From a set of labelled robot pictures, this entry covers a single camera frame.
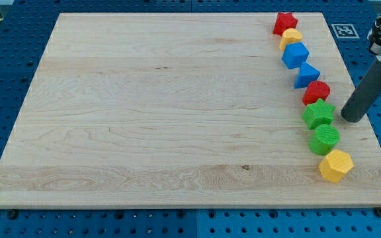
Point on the blue cube block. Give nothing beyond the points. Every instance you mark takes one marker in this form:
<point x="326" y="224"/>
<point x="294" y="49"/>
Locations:
<point x="294" y="54"/>

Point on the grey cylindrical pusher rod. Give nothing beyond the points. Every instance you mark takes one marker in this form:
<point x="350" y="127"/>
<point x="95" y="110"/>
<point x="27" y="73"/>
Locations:
<point x="364" y="95"/>

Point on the white fiducial marker tag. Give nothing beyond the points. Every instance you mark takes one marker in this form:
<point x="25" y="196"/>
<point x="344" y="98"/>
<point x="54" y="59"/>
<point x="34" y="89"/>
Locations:
<point x="344" y="31"/>

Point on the blue triangle block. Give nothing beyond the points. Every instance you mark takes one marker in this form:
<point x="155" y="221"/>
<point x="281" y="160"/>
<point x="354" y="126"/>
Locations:
<point x="307" y="74"/>

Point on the red star block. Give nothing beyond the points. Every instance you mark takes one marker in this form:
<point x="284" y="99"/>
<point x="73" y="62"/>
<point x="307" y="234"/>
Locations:
<point x="283" y="22"/>

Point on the green cylinder block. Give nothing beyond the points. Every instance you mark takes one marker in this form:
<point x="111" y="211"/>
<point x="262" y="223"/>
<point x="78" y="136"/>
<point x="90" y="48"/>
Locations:
<point x="324" y="139"/>

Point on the green star block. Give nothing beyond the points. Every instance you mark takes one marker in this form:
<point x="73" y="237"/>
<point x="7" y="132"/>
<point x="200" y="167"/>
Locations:
<point x="318" y="113"/>

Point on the yellow hexagon block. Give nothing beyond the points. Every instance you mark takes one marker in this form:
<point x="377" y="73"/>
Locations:
<point x="335" y="165"/>

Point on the red cylinder block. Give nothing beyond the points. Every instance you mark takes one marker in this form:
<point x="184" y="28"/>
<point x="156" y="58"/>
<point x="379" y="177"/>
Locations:
<point x="314" y="91"/>

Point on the light wooden board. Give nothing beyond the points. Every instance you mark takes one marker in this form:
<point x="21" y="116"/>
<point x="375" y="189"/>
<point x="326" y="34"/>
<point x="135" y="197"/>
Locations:
<point x="173" y="110"/>

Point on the yellow heart block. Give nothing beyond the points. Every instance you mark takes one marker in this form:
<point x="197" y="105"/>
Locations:
<point x="289" y="36"/>

